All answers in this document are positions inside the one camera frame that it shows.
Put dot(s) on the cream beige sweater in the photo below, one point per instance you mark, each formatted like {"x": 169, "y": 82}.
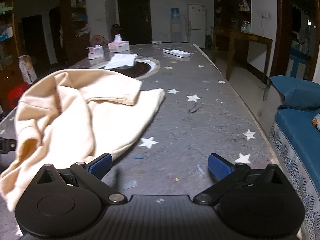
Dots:
{"x": 76, "y": 115}

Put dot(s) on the white refrigerator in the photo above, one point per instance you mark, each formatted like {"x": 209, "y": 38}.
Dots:
{"x": 197, "y": 24}

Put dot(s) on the dark wooden side table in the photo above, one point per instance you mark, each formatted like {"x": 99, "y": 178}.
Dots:
{"x": 238, "y": 48}

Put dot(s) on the water dispenser with blue bottle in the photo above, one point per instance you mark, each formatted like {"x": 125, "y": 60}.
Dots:
{"x": 175, "y": 26}

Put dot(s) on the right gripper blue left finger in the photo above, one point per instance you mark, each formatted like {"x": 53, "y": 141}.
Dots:
{"x": 100, "y": 166}

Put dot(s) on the white remote control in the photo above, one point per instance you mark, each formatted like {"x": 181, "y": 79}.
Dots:
{"x": 177, "y": 53}

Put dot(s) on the white paper bag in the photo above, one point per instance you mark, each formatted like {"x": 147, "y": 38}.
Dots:
{"x": 27, "y": 70}

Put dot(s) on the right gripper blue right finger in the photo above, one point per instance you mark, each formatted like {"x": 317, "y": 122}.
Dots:
{"x": 219, "y": 167}

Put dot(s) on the small pink white box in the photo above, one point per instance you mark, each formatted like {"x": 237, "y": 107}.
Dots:
{"x": 95, "y": 52}

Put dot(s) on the round black induction cooktop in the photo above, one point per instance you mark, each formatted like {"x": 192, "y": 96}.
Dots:
{"x": 143, "y": 67}

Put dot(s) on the dark wooden shelf cabinet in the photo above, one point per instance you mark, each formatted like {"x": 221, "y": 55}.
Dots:
{"x": 231, "y": 14}

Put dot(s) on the dark wooden door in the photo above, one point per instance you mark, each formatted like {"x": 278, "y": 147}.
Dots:
{"x": 135, "y": 21}

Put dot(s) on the red plastic stool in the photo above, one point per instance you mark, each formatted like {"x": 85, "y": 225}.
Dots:
{"x": 15, "y": 94}

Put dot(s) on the blue sofa cushion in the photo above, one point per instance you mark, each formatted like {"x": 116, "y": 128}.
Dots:
{"x": 295, "y": 93}

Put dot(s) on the pink tissue box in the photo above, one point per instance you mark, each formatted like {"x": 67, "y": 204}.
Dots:
{"x": 118, "y": 45}

